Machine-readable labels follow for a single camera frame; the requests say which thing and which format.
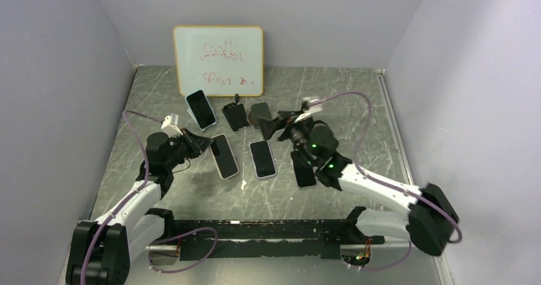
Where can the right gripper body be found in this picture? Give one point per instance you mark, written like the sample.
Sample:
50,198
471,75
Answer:
297,132

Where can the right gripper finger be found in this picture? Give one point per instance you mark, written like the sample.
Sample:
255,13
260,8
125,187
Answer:
269,126
291,116

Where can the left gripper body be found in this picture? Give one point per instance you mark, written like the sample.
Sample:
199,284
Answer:
180,150

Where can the phone with beige case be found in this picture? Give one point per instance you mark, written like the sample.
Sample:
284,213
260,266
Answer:
223,157

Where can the phone with lilac case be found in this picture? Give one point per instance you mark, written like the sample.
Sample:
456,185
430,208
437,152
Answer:
263,159

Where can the phone with blue case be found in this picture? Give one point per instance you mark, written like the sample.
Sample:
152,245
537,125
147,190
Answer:
200,109

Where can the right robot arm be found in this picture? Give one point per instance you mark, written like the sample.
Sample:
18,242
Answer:
422,215

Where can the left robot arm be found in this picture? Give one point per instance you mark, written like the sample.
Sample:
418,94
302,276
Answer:
102,250

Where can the dark grey metal phone stand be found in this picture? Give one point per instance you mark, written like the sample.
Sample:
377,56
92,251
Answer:
259,111

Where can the black folding phone stand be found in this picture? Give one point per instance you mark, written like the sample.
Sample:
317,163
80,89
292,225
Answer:
235,114

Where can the phone with pink case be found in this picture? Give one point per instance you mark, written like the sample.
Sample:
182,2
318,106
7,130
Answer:
304,174

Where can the yellow framed whiteboard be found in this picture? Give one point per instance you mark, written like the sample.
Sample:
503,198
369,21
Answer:
221,61

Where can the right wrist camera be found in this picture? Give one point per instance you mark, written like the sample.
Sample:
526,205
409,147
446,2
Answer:
311,105

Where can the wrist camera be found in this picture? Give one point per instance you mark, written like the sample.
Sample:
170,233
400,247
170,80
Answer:
311,105
170,125

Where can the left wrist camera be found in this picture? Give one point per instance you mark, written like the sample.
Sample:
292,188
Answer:
170,125

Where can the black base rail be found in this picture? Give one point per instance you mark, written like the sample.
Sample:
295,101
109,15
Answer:
323,238

